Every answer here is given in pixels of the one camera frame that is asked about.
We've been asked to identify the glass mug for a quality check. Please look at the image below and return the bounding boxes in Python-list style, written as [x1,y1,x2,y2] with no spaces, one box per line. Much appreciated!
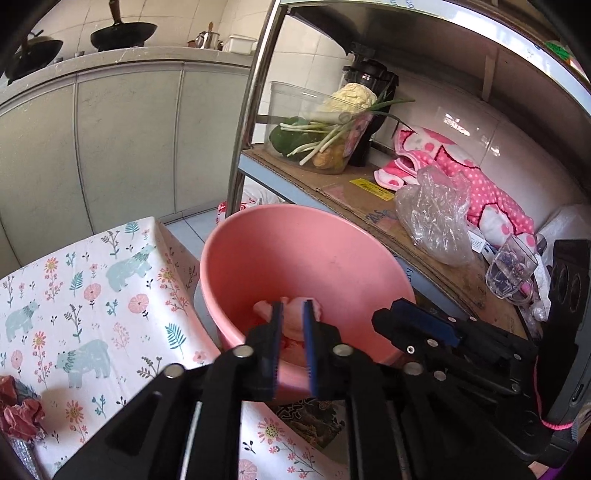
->
[485,235,539,306]

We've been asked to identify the grey kitchen cabinet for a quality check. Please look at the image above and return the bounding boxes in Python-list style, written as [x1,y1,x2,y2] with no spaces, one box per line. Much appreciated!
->
[0,46,256,278]

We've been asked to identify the red paper package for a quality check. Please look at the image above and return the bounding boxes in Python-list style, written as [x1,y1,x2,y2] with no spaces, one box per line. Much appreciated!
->
[0,375,45,440]

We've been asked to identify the dark patterned bag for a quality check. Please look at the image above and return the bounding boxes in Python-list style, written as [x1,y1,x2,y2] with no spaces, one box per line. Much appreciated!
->
[276,398,348,449]

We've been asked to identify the metal kettle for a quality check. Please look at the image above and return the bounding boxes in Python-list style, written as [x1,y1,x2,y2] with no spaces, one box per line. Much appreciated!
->
[193,21,223,51]

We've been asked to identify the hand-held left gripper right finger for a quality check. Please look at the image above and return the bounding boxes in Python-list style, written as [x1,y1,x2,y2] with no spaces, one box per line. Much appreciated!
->
[302,299,537,480]

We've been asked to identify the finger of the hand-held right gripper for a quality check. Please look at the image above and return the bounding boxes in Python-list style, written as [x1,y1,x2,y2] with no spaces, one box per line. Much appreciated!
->
[371,308,533,398]
[390,298,540,366]

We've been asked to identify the pink white tube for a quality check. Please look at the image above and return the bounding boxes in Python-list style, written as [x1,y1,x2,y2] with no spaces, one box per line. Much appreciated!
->
[252,297,322,357]

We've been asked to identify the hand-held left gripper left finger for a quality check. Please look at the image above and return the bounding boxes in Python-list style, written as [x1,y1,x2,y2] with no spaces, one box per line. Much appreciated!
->
[53,301,284,480]

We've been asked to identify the floral bear tablecloth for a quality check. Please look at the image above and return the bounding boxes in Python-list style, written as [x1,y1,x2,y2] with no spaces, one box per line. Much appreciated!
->
[0,216,352,480]

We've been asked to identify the green pepper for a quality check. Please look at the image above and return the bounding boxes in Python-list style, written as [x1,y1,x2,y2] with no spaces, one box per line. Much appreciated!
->
[269,124,315,158]

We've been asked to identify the black blender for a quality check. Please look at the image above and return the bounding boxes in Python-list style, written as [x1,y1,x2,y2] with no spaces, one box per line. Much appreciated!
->
[342,41,399,168]

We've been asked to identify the metal shelf rack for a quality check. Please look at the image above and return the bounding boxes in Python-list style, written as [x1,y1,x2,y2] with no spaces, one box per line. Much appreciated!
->
[225,0,591,354]

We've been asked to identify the white rectangular container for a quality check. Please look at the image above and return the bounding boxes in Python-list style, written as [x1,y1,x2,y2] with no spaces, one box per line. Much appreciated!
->
[223,34,259,57]

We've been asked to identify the green onions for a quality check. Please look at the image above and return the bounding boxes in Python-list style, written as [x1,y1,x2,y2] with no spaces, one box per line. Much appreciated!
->
[279,91,417,167]

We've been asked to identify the clear plastic bag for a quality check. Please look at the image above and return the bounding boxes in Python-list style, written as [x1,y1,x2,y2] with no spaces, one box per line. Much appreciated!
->
[394,165,475,267]

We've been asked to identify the red white patterned bag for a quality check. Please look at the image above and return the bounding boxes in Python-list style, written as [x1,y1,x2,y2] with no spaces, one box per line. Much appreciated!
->
[216,195,262,223]

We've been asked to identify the pink plastic basin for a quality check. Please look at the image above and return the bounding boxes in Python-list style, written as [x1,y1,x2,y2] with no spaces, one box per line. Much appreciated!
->
[199,206,417,403]

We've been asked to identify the pink cord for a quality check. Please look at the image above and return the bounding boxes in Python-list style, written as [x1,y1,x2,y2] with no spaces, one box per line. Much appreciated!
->
[534,359,574,433]

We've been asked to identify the pink dotted cloth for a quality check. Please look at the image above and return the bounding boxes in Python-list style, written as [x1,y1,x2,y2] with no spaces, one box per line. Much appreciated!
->
[373,124,537,247]

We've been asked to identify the black wok with lid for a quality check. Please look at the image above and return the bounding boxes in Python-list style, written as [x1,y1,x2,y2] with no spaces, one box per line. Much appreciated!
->
[4,29,64,83]

